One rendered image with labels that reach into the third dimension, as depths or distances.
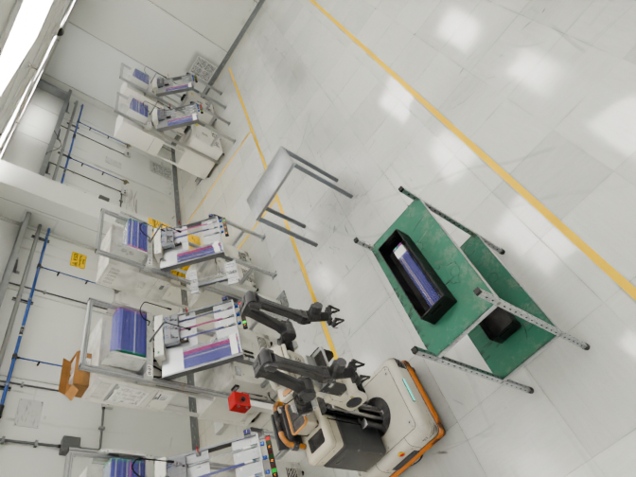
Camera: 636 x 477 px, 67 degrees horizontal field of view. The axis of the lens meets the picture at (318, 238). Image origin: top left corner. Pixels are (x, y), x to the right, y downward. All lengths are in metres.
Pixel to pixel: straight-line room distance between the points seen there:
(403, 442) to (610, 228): 1.86
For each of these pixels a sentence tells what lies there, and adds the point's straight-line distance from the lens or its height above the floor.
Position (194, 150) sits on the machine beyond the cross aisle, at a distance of 8.66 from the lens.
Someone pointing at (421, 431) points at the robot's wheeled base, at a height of 0.27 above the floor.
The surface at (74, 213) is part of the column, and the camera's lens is 7.43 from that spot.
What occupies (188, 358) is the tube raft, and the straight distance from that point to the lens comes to 4.53.
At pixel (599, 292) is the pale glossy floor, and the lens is 3.26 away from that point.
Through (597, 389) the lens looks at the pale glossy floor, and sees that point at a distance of 3.15.
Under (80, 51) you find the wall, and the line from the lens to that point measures 11.43.
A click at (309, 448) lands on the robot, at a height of 0.81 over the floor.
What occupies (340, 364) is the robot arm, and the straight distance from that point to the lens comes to 2.59.
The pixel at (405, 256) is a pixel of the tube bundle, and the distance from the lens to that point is 2.75.
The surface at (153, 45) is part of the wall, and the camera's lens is 11.27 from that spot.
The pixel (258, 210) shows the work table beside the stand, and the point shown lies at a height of 0.80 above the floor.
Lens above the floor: 2.90
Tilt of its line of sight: 33 degrees down
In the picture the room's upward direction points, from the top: 65 degrees counter-clockwise
